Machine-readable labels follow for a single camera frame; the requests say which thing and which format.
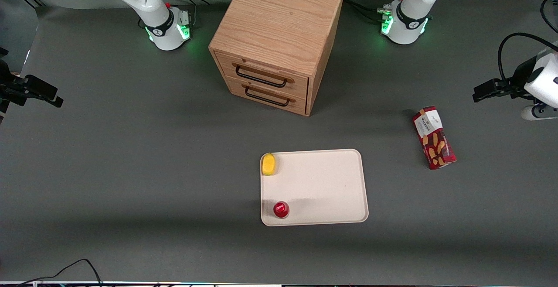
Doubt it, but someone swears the black left base cable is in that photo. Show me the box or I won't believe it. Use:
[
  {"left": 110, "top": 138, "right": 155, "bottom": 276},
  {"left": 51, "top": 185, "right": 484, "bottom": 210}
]
[{"left": 343, "top": 0, "right": 407, "bottom": 24}]

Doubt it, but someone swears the wooden drawer front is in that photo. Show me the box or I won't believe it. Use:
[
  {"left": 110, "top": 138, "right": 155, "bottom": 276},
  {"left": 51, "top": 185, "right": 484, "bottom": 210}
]
[
  {"left": 215, "top": 51, "right": 310, "bottom": 100},
  {"left": 226, "top": 76, "right": 308, "bottom": 116}
]

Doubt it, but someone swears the yellow lemon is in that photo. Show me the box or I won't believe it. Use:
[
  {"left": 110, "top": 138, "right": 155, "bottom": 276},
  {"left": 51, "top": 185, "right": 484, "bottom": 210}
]
[{"left": 262, "top": 153, "right": 277, "bottom": 177}]

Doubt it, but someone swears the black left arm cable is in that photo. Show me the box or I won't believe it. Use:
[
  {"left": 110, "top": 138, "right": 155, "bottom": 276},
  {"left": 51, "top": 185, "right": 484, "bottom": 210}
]
[{"left": 497, "top": 0, "right": 558, "bottom": 85}]

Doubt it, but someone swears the thin black table cable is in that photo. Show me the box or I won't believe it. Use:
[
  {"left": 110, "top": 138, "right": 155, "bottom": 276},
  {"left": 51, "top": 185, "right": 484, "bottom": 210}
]
[{"left": 17, "top": 259, "right": 103, "bottom": 287}]

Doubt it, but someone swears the wooden two-drawer cabinet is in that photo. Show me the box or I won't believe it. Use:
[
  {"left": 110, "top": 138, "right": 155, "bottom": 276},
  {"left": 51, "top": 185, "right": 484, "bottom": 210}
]
[{"left": 208, "top": 0, "right": 345, "bottom": 117}]

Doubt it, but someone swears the beige plastic tray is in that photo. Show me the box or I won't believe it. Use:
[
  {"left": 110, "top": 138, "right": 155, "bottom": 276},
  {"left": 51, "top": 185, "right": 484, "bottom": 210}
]
[{"left": 260, "top": 149, "right": 369, "bottom": 227}]

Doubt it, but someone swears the red cookie box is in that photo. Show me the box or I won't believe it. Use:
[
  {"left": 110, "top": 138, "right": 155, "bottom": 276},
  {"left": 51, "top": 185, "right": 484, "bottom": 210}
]
[{"left": 412, "top": 106, "right": 457, "bottom": 170}]

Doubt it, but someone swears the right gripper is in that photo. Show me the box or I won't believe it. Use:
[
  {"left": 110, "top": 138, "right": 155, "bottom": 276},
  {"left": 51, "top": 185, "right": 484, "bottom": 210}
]
[{"left": 0, "top": 58, "right": 64, "bottom": 124}]

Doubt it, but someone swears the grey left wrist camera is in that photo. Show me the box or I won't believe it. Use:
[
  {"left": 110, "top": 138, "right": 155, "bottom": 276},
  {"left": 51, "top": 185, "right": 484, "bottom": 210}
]
[{"left": 521, "top": 104, "right": 558, "bottom": 121}]

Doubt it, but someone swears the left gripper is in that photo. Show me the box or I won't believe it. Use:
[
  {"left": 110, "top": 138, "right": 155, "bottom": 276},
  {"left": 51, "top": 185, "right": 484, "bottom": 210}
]
[{"left": 473, "top": 51, "right": 558, "bottom": 109}]

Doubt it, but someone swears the black metal drawer handle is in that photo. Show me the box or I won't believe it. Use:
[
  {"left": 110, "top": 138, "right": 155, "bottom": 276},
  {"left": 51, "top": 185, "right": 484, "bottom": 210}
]
[
  {"left": 242, "top": 84, "right": 296, "bottom": 107},
  {"left": 232, "top": 62, "right": 295, "bottom": 89}
]

